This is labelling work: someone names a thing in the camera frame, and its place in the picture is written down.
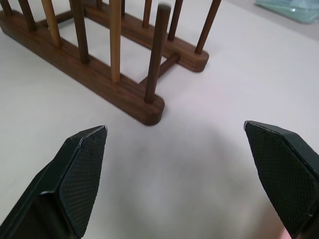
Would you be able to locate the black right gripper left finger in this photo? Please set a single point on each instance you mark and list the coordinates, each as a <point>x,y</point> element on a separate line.
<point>74,181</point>

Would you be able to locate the light green tray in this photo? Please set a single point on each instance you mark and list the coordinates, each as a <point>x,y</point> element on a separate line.
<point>289,11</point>

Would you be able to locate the wooden dish rack with pegs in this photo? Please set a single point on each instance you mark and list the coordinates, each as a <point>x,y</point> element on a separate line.
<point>104,84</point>

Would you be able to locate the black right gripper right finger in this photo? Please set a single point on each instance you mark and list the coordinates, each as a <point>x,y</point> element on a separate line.
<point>284,174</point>

